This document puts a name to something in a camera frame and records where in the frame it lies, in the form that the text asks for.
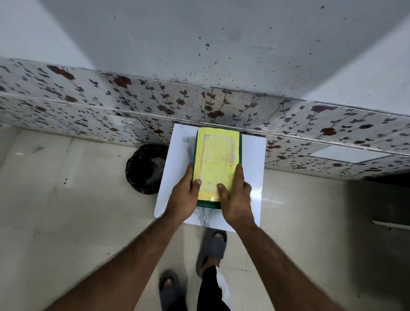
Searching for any black trouser leg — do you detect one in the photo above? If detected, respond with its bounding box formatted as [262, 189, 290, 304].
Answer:
[196, 265, 232, 311]

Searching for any person's right forearm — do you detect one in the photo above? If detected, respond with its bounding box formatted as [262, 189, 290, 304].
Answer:
[236, 221, 345, 311]

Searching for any black trash bin with bag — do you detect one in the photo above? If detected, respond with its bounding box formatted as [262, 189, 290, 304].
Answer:
[125, 144, 169, 195]

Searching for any person's right hand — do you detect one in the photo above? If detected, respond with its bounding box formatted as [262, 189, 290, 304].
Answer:
[217, 164, 257, 229]

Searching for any white bar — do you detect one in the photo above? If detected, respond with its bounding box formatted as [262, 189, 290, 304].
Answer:
[372, 220, 410, 231]

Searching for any person's left hand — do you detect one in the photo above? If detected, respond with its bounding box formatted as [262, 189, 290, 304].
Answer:
[164, 163, 202, 224]

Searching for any grey slipper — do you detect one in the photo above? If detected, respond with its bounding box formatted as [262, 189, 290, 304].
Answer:
[196, 229, 228, 278]
[159, 270, 188, 311]

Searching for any person's left forearm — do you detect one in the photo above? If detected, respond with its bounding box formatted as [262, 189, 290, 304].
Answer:
[45, 212, 186, 311]

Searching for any green package with yellow label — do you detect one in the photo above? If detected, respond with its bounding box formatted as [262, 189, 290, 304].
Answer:
[192, 127, 242, 210]

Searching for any white rectangular wall plate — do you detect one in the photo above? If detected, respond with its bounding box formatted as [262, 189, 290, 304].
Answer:
[308, 144, 392, 164]

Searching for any white wall switch plate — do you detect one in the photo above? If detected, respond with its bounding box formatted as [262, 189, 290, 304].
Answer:
[107, 115, 147, 131]

